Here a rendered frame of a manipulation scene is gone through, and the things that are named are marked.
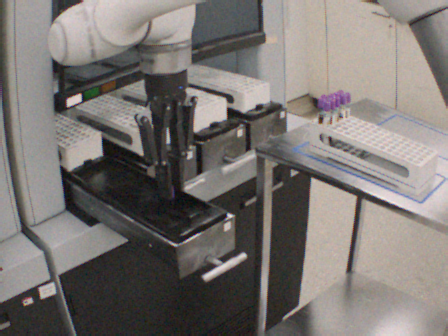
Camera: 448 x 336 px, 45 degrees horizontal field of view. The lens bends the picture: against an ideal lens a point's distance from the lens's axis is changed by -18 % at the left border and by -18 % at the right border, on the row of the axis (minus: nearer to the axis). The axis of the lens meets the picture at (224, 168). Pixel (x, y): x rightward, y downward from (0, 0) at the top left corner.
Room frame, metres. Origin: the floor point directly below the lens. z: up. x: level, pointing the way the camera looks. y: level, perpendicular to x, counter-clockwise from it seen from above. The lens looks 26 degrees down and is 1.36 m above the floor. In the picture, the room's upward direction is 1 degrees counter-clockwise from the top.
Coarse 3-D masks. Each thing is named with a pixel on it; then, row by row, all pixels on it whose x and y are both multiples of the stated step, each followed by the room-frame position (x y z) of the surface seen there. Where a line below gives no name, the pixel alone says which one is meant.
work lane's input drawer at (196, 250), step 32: (96, 160) 1.15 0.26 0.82; (64, 192) 1.10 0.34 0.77; (96, 192) 1.02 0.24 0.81; (128, 192) 1.04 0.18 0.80; (128, 224) 0.94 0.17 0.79; (160, 224) 0.92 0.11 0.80; (192, 224) 0.90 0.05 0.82; (224, 224) 0.93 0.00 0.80; (160, 256) 0.88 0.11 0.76; (192, 256) 0.87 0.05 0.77
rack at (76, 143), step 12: (60, 120) 1.27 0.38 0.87; (72, 120) 1.27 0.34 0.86; (60, 132) 1.20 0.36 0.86; (72, 132) 1.19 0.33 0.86; (84, 132) 1.19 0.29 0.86; (96, 132) 1.19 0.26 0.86; (60, 144) 1.13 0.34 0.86; (72, 144) 1.13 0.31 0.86; (84, 144) 1.14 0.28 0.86; (96, 144) 1.16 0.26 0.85; (60, 156) 1.20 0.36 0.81; (72, 156) 1.11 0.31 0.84; (84, 156) 1.14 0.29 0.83; (96, 156) 1.16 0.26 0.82; (72, 168) 1.11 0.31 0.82
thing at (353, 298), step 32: (384, 128) 1.29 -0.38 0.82; (416, 128) 1.30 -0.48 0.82; (256, 160) 1.19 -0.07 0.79; (288, 160) 1.13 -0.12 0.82; (320, 160) 1.12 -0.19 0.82; (256, 192) 1.19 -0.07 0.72; (352, 192) 1.01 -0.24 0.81; (384, 192) 0.98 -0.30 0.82; (256, 224) 1.19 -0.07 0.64; (256, 256) 1.19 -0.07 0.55; (352, 256) 1.48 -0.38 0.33; (256, 288) 1.19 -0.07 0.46; (352, 288) 1.38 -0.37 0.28; (384, 288) 1.35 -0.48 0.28; (256, 320) 1.18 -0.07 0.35; (288, 320) 1.25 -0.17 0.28; (320, 320) 1.24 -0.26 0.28; (352, 320) 1.22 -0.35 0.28; (384, 320) 1.19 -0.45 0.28; (416, 320) 1.16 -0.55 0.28
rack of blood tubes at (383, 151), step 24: (312, 120) 1.18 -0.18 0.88; (360, 120) 1.19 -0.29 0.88; (312, 144) 1.16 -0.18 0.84; (336, 144) 1.14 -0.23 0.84; (360, 144) 1.07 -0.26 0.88; (384, 144) 1.07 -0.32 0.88; (408, 144) 1.07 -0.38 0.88; (360, 168) 1.07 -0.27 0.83; (384, 168) 1.07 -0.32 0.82; (408, 168) 0.98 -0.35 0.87; (432, 168) 1.01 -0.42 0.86
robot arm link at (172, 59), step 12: (144, 48) 0.99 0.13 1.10; (156, 48) 0.98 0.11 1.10; (168, 48) 0.98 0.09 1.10; (180, 48) 0.99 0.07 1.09; (144, 60) 0.99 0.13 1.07; (156, 60) 0.98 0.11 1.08; (168, 60) 0.98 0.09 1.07; (180, 60) 0.99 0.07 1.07; (144, 72) 1.00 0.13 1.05; (156, 72) 0.98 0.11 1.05; (168, 72) 0.98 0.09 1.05; (180, 72) 1.00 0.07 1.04
